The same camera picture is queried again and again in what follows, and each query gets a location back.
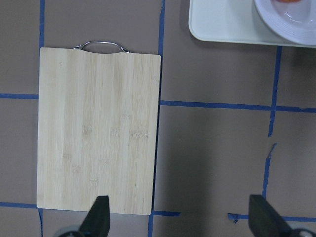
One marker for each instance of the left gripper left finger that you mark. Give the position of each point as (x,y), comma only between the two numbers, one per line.
(97,221)

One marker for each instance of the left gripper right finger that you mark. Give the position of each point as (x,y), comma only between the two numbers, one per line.
(264,221)

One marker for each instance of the white round plate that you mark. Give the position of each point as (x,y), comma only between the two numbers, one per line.
(295,22)

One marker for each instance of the orange fruit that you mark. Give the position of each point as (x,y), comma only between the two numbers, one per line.
(288,1)

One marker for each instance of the cream bear tray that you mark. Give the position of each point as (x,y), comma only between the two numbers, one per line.
(236,21)

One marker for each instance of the wooden cutting board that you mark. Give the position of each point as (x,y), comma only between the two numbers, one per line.
(97,129)

